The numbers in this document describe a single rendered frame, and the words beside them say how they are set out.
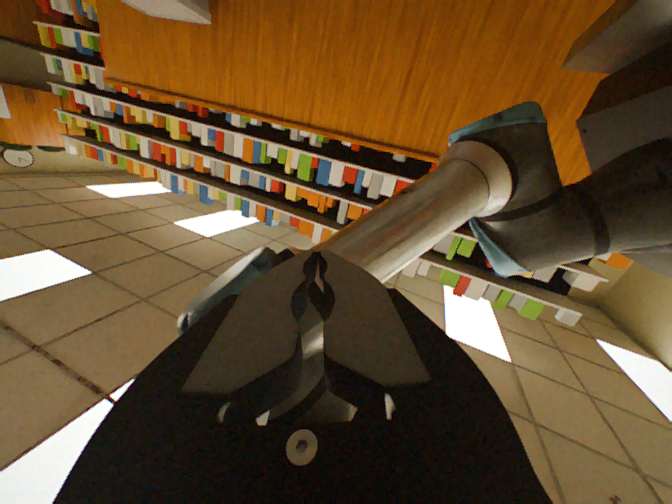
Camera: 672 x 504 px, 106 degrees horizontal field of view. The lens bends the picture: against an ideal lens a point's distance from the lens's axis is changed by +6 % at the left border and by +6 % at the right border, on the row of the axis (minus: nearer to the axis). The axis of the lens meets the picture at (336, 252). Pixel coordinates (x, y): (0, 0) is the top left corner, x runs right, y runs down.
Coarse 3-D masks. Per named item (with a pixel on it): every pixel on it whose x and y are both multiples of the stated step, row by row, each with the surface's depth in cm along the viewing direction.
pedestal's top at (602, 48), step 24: (624, 0) 31; (648, 0) 27; (600, 24) 35; (624, 24) 31; (648, 24) 31; (576, 48) 41; (600, 48) 37; (624, 48) 36; (648, 48) 35; (600, 72) 44
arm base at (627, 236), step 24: (648, 144) 34; (600, 168) 37; (624, 168) 33; (648, 168) 31; (576, 192) 36; (600, 192) 34; (624, 192) 33; (648, 192) 31; (600, 216) 34; (624, 216) 32; (648, 216) 31; (600, 240) 34; (624, 240) 34; (648, 240) 32
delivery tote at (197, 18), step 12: (120, 0) 162; (132, 0) 157; (144, 0) 151; (156, 0) 146; (168, 0) 141; (180, 0) 141; (192, 0) 146; (204, 0) 154; (144, 12) 174; (156, 12) 167; (168, 12) 161; (180, 12) 156; (192, 12) 151; (204, 12) 155
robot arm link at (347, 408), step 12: (324, 396) 25; (336, 396) 26; (312, 408) 24; (324, 408) 25; (336, 408) 26; (348, 408) 27; (300, 420) 24; (312, 420) 24; (324, 420) 24; (336, 420) 25; (348, 420) 26
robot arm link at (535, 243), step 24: (504, 216) 37; (528, 216) 36; (552, 216) 35; (576, 216) 35; (480, 240) 42; (504, 240) 39; (528, 240) 37; (552, 240) 36; (576, 240) 35; (504, 264) 40; (528, 264) 39; (552, 264) 39
